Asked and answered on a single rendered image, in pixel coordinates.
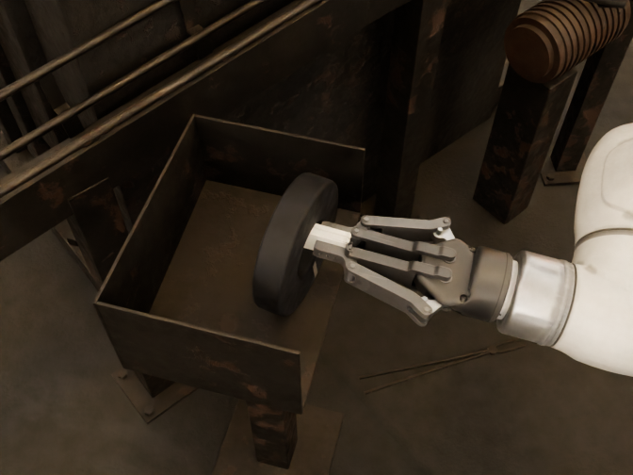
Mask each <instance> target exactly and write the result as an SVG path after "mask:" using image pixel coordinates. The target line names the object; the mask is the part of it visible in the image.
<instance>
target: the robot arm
mask: <svg viewBox="0 0 633 475"><path fill-rule="evenodd" d="M450 224H451V220H450V219H449V218H447V217H443V218H439V219H434V220H430V221H428V220H417V219H404V218H392V217H380V216H367V215H365V216H363V217H362V218H361V220H360V221H359V222H358V223H357V225H356V226H354V227H347V226H344V225H340V224H336V223H332V222H329V221H323V222H322V223H321V224H317V223H316V224H315V226H314V227H313V229H312V231H311V233H310V234H309V237H308V238H307V240H306V242H305V245H304V247H303V248H306V249H310V250H313V255H315V256H316V257H319V258H323V259H326V260H330V261H332V262H336V263H339V264H341V265H342V266H343V268H344V274H345V277H344V280H345V282H346V283H348V284H350V285H352V286H354V287H357V288H359V289H361V290H362V291H363V292H365V293H367V294H369V295H371V296H373V297H375V298H377V299H379V300H381V301H383V302H385V303H388V304H390V305H392V306H394V307H395V308H396V309H398V310H400V311H402V312H404V313H406V314H407V315H408V316H409V317H410V318H411V319H412V320H413V321H414V322H415V323H416V324H417V325H419V326H421V327H424V326H426V325H427V324H428V322H429V319H430V318H431V317H432V316H433V315H435V314H436V313H437V312H438V311H443V312H448V311H458V312H460V313H461V314H462V315H464V316H467V317H469V318H473V319H479V320H483V321H486V322H490V323H491V322H492V321H495V320H496V327H497V329H498V331H499V332H500V333H502V334H505V335H509V336H515V337H518V338H522V339H524V340H528V341H531V342H535V343H537V344H539V345H542V346H548V347H551V348H554V349H556V350H559V351H561V352H564V353H566V354H567V355H569V356H570V357H572V358H573V359H575V360H576V361H579V362H581V363H584V364H587V365H589V366H592V367H595V368H598V369H603V370H606V371H610V372H614V373H618V374H623V375H627V376H632V377H633V123H628V124H624V125H621V126H618V127H616V128H614V129H612V130H610V131H609V132H608V133H607V134H606V135H605V136H604V137H603V138H601V139H600V140H599V141H598V142H597V143H596V145H595V146H594V148H593V149H592V152H591V153H590V155H589V157H588V159H587V162H586V164H585V167H584V170H583V173H582V175H581V179H580V184H579V188H578V193H577V198H576V211H575V222H574V233H575V250H574V256H573V260H572V263H570V262H568V261H566V260H562V259H556V258H552V257H548V256H545V255H541V254H535V253H532V252H528V251H520V252H518V253H517V254H516V255H515V257H514V258H513V259H512V256H511V255H510V254H509V253H505V252H502V251H499V250H495V249H492V248H488V247H484V246H478V247H471V246H469V245H467V244H465V243H464V242H463V241H462V240H460V239H457V238H454V236H453V234H452V232H451V230H450V228H449V227H450ZM409 240H410V241H409ZM412 241H415V242H412ZM423 241H425V242H423ZM426 241H433V243H435V244H429V243H426ZM438 242H439V243H438ZM391 280H392V281H391ZM393 281H396V282H399V283H402V284H403V285H404V286H406V287H409V288H412V289H416V290H419V291H420V292H421V293H422V294H423V295H424V297H422V298H421V297H420V296H419V295H417V294H416V293H414V292H413V291H411V290H410V289H408V288H406V287H403V286H401V285H399V284H397V283H395V282H393Z"/></svg>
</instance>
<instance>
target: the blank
mask: <svg viewBox="0 0 633 475"><path fill-rule="evenodd" d="M337 207H338V187H337V185H336V184H335V183H334V181H333V180H330V179H327V178H324V177H322V176H319V175H316V174H313V173H310V172H304V173H302V174H300V175H299V176H298V177H296V178H295V179H294V181H293V182H292V183H291V184H290V185H289V187H288V188H287V189H286V191H285V192H284V194H283V196H282V197H281V199H280V201H279V203H278V204H277V205H276V207H275V209H274V211H273V213H272V215H271V218H270V220H269V222H268V226H267V228H266V231H265V234H264V235H263V238H262V241H261V244H260V248H259V251H258V255H257V257H256V262H255V266H254V272H253V278H252V297H253V300H254V302H255V304H256V305H257V306H258V307H260V308H262V309H265V310H267V311H269V312H271V313H274V314H276V315H279V316H281V317H286V316H289V315H290V314H292V313H293V312H294V311H295V310H296V309H297V307H298V306H299V305H300V303H301V302H302V301H303V299H304V298H305V296H306V294H307V293H308V291H309V289H310V287H311V285H312V284H313V282H314V281H315V279H316V276H317V273H318V271H319V269H320V266H321V264H322V261H323V258H319V257H316V256H315V255H313V250H310V249H306V248H303V247H304V245H305V242H306V240H307V238H308V237H309V234H310V233H311V231H312V229H313V227H314V226H315V224H316V223H317V224H321V223H322V222H323V221H329V222H332V223H335V219H336V214H337Z"/></svg>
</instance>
